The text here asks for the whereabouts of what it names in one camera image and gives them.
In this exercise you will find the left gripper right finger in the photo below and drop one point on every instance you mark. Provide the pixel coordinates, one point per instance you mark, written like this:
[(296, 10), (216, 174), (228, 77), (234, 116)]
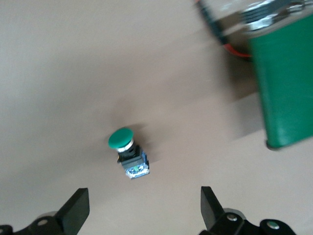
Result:
[(212, 215)]

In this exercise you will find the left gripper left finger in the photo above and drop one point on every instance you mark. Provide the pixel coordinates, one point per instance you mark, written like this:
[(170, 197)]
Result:
[(73, 213)]

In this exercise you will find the green push button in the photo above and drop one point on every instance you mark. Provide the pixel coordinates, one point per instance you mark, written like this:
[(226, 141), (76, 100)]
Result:
[(121, 138)]

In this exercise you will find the green conveyor belt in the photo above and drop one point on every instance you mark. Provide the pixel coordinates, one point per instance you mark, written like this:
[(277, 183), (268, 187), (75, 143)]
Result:
[(286, 85)]

